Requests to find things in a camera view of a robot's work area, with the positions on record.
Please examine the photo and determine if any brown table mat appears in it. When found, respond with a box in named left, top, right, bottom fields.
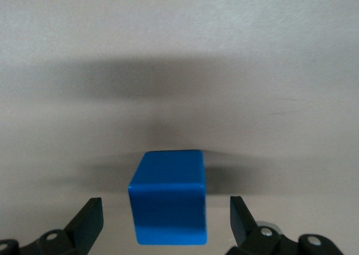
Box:
left=0, top=0, right=359, bottom=255

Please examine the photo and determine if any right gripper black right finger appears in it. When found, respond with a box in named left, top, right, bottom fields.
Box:
left=225, top=195, right=342, bottom=255

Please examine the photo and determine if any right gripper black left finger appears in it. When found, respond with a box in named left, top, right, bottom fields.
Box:
left=0, top=197, right=104, bottom=255

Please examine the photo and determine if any blue wooden cube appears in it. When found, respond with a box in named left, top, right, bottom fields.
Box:
left=127, top=150, right=208, bottom=246

